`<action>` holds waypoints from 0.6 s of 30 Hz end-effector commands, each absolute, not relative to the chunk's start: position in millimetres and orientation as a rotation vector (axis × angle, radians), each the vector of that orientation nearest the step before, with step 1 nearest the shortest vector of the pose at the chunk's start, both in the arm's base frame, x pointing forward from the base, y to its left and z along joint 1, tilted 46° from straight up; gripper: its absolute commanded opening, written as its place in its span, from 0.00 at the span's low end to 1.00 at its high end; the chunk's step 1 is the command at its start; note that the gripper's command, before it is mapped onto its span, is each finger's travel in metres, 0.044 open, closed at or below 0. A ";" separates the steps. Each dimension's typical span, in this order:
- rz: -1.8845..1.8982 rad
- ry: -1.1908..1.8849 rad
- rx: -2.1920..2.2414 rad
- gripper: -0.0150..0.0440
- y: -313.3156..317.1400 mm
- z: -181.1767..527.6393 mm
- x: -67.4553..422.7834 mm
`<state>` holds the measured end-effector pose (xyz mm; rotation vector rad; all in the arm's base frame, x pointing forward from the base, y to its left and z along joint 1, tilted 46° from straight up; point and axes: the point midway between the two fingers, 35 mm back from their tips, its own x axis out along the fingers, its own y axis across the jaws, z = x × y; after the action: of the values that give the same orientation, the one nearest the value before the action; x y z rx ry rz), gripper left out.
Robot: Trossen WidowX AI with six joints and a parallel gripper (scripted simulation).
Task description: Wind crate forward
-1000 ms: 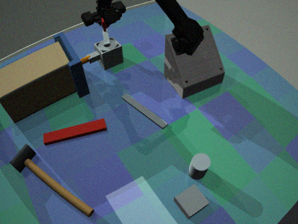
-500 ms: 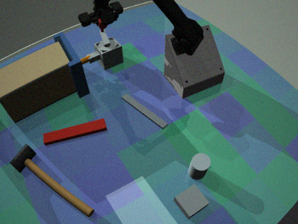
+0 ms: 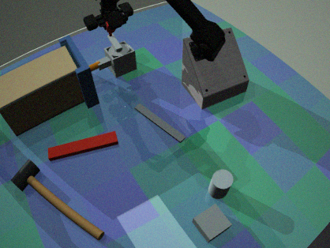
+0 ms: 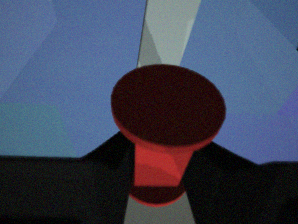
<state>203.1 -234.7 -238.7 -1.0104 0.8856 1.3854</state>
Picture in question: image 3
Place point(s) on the grey flat bar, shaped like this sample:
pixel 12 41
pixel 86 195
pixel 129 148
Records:
pixel 160 123

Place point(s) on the grey cylinder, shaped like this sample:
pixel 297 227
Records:
pixel 220 184

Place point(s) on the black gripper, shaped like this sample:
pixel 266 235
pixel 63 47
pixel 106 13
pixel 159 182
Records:
pixel 93 22

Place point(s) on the black-headed mallet with wooden handle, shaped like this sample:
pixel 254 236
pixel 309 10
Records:
pixel 26 176

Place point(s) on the red flat bar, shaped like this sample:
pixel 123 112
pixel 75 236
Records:
pixel 85 145

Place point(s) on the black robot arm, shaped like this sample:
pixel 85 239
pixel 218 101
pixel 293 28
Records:
pixel 208 37

